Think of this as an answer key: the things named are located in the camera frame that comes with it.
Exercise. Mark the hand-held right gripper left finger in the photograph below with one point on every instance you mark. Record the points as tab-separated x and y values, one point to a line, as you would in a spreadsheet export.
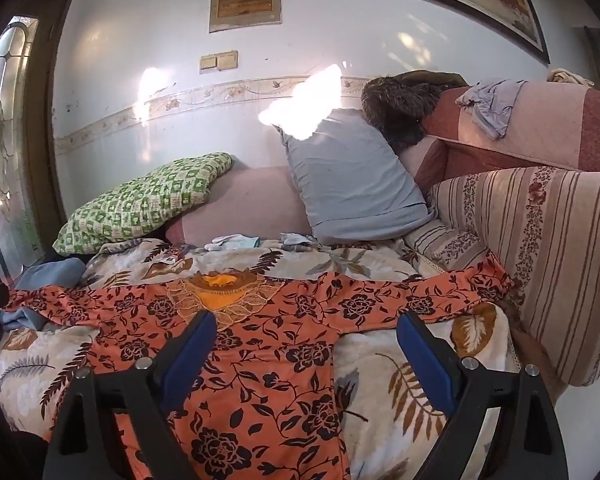
190	355

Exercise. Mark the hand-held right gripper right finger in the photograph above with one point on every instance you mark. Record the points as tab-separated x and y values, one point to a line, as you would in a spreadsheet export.
425	360

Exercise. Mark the orange floral blouse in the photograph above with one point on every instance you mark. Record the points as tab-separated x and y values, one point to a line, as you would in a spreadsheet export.
280	360

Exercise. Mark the leaf print fleece blanket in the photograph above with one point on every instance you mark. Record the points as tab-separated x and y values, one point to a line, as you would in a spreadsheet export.
380	360

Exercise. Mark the white and teal small garment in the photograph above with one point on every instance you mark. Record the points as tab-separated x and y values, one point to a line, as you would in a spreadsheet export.
230	242

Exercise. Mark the grey and white small garment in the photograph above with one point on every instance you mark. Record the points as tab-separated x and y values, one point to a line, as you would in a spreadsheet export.
296	241

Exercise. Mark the green patterned pillow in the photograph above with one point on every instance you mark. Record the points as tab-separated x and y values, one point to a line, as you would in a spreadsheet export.
140	205

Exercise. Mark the blue cloth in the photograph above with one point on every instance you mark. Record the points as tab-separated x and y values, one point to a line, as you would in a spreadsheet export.
50	275

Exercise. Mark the striped beige bedsheet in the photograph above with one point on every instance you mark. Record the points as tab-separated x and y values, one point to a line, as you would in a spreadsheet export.
555	260

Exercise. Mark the pink bolster cushion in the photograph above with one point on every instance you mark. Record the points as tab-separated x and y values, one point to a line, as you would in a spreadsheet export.
250	200

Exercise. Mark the grey pillow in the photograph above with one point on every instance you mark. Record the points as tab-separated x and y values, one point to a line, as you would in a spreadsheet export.
350	180

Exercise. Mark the dark fur-trimmed jacket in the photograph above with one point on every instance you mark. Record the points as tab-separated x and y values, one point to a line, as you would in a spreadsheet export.
400	105

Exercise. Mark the grey cloth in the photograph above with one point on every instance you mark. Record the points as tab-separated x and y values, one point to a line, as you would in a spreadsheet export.
495	105

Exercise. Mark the pink and red sofa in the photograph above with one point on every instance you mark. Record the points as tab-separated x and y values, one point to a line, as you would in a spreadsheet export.
555	110

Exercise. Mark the pale yellow cloth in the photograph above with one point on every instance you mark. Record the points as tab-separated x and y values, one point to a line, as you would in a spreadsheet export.
570	76

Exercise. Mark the beige wall switch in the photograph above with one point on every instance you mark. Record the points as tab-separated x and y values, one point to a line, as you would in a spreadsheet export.
228	60
208	62

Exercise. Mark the framed wall plaque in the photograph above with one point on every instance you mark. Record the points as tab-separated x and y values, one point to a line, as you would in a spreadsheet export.
245	6

